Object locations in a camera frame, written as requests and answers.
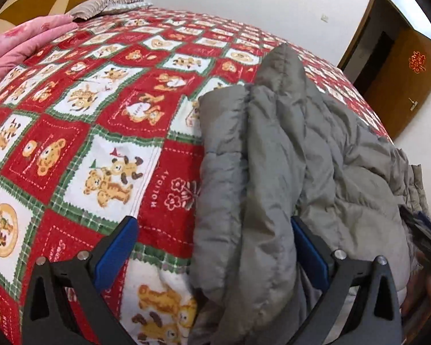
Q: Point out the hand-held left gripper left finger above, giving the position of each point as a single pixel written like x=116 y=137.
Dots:
x=116 y=248

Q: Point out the brown wooden door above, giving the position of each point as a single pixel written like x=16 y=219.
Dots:
x=398 y=90

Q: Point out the grey puffer jacket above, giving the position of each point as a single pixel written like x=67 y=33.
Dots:
x=291 y=151

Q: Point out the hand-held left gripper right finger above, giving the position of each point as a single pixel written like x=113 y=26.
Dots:
x=310 y=248

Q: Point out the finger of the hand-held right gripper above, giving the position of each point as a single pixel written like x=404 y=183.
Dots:
x=422 y=228

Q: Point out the red door decoration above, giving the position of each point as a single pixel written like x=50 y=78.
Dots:
x=416 y=63

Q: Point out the grey striped pillow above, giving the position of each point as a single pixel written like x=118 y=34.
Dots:
x=104 y=1

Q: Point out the pink folded quilt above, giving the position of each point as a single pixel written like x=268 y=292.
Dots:
x=14 y=43

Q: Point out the red bear printed blanket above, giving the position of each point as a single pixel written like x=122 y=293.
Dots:
x=93 y=115

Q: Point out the cream and brown headboard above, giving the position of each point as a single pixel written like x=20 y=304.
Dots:
x=39 y=3

